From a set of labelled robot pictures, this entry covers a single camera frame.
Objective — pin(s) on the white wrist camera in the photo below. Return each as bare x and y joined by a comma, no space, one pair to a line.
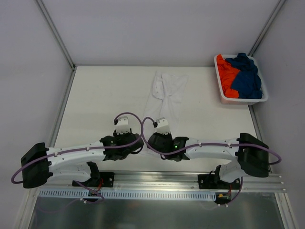
122,126
161,126

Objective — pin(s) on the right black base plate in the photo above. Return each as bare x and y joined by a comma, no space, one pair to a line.
212,181

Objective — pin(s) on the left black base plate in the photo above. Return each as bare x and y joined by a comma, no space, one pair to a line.
101,179

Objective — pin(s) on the right aluminium frame post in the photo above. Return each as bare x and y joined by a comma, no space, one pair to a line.
268,24

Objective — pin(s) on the white plastic basket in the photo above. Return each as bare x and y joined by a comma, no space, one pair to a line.
237,101

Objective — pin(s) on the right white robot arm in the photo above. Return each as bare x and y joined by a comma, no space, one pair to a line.
246,154

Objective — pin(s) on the left aluminium frame post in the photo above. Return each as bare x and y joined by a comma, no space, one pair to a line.
50,23

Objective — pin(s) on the blue t shirt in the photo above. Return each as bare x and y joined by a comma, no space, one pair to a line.
247,82

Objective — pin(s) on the aluminium frame post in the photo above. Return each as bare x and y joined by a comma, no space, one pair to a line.
50,23
268,24

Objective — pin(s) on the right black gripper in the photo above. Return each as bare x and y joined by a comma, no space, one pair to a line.
155,142

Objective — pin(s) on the white slotted cable duct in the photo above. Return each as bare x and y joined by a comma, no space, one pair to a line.
128,194

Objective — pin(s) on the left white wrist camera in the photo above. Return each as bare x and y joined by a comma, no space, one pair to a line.
122,126

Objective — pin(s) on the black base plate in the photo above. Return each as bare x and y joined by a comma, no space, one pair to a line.
101,179
212,181

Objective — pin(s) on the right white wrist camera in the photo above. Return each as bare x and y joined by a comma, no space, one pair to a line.
161,126

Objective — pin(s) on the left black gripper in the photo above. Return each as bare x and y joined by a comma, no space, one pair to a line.
134,142

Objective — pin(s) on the white t shirt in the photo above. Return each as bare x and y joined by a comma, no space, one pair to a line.
165,98

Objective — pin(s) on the aluminium mounting rail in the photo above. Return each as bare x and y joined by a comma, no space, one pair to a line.
188,181

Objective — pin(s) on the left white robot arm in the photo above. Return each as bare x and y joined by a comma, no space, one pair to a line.
79,163

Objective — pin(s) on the orange t shirt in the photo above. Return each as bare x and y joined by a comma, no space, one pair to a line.
227,75

